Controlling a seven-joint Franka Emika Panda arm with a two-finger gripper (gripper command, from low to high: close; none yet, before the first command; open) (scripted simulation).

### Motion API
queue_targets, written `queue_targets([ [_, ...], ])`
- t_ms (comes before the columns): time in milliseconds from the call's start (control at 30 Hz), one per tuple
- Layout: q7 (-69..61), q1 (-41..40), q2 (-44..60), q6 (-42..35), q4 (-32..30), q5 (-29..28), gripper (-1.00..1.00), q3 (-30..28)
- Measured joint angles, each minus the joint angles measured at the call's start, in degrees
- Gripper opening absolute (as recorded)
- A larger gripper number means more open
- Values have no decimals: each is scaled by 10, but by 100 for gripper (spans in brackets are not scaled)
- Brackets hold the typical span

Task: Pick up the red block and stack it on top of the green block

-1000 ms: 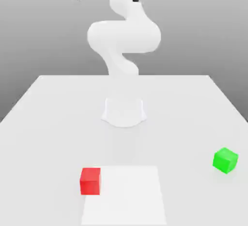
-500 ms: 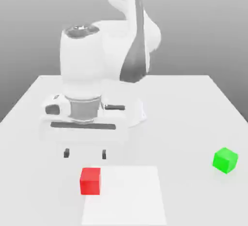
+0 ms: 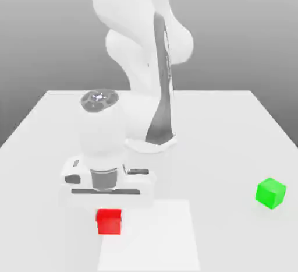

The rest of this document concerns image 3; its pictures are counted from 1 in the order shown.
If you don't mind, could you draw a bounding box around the small red cube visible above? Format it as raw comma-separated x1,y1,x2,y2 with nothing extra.
95,208,122,235

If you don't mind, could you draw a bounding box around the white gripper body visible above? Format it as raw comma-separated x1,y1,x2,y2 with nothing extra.
58,176,156,209

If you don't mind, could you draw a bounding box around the small green cube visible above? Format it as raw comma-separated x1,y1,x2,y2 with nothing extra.
255,176,287,210

